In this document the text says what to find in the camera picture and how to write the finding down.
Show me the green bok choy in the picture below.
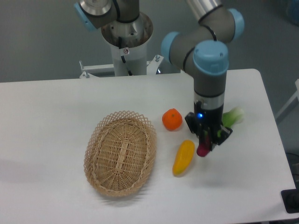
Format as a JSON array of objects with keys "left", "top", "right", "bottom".
[{"left": 222, "top": 107, "right": 245, "bottom": 129}]

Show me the orange tangerine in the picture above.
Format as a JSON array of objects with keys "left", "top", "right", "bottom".
[{"left": 162, "top": 108, "right": 183, "bottom": 131}]

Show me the woven wicker basket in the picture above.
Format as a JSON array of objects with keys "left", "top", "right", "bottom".
[{"left": 84, "top": 111, "right": 157, "bottom": 197}]

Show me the purple-red sweet potato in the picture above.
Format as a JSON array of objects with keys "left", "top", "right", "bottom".
[{"left": 197, "top": 136, "right": 210, "bottom": 157}]

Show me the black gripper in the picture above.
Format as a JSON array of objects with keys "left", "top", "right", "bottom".
[{"left": 185, "top": 102, "right": 233, "bottom": 151}]

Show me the white furniture leg at right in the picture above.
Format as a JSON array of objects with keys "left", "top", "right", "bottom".
[{"left": 275, "top": 79, "right": 299, "bottom": 124}]

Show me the black box at table edge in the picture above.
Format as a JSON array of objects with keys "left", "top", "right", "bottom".
[{"left": 281, "top": 189, "right": 299, "bottom": 214}]

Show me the white metal base frame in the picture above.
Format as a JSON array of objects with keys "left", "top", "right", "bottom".
[{"left": 79, "top": 55, "right": 164, "bottom": 78}]

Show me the black cable on pedestal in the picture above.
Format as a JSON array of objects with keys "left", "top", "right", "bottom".
[{"left": 118, "top": 36, "right": 134, "bottom": 77}]

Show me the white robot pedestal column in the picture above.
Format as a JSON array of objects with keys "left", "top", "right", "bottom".
[{"left": 101, "top": 12, "right": 153, "bottom": 68}]

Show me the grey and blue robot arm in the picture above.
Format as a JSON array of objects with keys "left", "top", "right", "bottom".
[{"left": 74, "top": 0, "right": 244, "bottom": 157}]

